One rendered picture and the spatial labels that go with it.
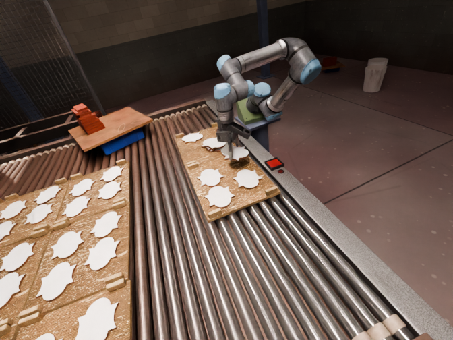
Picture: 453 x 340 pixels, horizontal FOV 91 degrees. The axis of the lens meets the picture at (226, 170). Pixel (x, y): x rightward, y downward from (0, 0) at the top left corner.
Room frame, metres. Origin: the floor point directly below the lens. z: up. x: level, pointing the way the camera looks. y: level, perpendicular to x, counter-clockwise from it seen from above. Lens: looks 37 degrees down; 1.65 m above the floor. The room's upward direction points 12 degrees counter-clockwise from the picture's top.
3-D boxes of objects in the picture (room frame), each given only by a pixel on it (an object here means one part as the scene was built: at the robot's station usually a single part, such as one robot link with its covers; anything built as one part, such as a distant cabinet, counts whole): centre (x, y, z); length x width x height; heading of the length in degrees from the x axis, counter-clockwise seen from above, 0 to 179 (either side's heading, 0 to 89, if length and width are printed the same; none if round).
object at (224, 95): (1.00, -0.05, 1.30); 0.09 x 0.08 x 0.11; 115
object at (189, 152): (1.28, 0.10, 0.93); 0.41 x 0.35 x 0.02; 13
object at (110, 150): (1.62, 0.76, 0.97); 0.31 x 0.31 x 0.10; 35
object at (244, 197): (0.88, 0.00, 0.93); 0.41 x 0.35 x 0.02; 14
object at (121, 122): (1.68, 0.81, 1.03); 0.50 x 0.50 x 0.02; 35
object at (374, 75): (3.64, -2.74, 0.18); 0.30 x 0.30 x 0.37
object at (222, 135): (1.00, -0.04, 1.15); 0.09 x 0.08 x 0.12; 64
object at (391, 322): (1.09, -0.14, 0.90); 1.95 x 0.05 x 0.05; 13
